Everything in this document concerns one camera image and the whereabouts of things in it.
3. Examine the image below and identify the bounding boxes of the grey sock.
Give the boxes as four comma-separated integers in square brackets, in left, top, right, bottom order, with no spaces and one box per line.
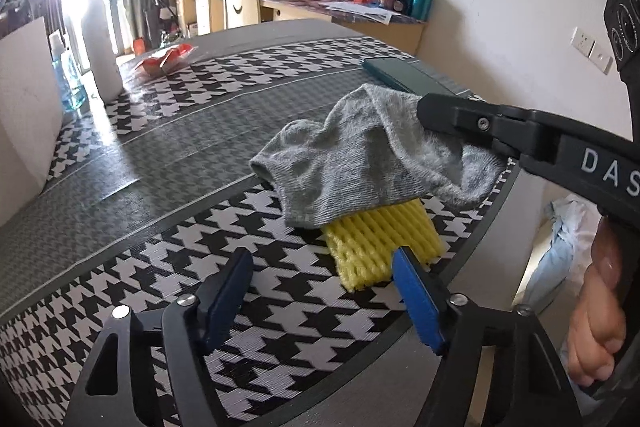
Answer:
[250,83,506,229]

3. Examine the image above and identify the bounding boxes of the yellow foam fruit net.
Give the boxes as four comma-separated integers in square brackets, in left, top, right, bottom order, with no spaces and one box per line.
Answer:
[321,199,446,293]

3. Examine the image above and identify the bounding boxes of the person's right hand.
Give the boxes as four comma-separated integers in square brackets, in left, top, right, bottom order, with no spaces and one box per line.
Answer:
[567,218,626,387]

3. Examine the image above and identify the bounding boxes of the dark green phone case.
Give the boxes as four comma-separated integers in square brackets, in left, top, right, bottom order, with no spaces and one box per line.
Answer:
[362,58,474,98]

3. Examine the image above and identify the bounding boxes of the teal bottle on desk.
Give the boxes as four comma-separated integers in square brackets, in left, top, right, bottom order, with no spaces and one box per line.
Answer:
[410,0,433,22]

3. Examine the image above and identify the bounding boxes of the printed papers on desk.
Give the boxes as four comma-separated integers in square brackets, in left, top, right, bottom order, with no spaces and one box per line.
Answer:
[322,1,393,25]

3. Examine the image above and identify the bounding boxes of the houndstooth table cloth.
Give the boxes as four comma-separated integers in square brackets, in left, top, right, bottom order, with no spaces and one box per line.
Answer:
[0,17,522,427]

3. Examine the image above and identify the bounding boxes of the white styrofoam box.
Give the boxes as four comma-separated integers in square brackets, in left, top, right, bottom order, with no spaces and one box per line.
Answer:
[0,17,63,222]

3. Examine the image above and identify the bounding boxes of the wooden smiley chair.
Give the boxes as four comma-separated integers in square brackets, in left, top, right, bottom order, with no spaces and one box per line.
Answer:
[221,0,262,29]

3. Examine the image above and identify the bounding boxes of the clear bottle blue liquid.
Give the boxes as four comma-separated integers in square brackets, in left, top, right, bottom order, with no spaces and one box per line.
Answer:
[49,30,87,113]

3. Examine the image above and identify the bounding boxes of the red snack packet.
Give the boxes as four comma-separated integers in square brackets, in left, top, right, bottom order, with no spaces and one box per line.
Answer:
[134,43,196,78]

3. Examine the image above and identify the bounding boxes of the long wooden desk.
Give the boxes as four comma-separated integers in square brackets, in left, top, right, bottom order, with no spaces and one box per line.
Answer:
[169,0,427,55]

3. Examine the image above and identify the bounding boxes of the white bottle red pump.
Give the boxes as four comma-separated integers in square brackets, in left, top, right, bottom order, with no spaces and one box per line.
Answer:
[81,0,122,104]

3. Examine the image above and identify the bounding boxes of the orange object on floor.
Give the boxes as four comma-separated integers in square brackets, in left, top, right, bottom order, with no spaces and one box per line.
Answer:
[131,38,146,56]

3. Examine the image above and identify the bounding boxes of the white wall socket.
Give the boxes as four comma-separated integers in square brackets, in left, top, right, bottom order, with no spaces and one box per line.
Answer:
[570,27,613,75]

